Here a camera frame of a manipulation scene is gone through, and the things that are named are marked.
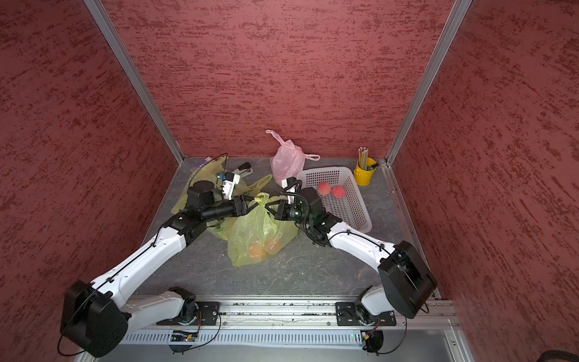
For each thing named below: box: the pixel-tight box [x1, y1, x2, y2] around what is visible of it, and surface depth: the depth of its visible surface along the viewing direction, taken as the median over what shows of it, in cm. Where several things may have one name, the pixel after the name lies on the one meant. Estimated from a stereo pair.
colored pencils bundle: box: [358, 146, 369, 171], surface depth 105 cm
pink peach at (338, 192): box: [332, 185, 347, 200], surface depth 105 cm
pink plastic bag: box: [265, 129, 321, 187], surface depth 105 cm
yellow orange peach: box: [263, 239, 282, 255], surface depth 78 cm
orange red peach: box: [248, 242, 264, 259], surface depth 77 cm
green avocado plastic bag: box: [227, 192, 300, 267], surface depth 77 cm
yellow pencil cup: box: [353, 156, 377, 187], surface depth 107 cm
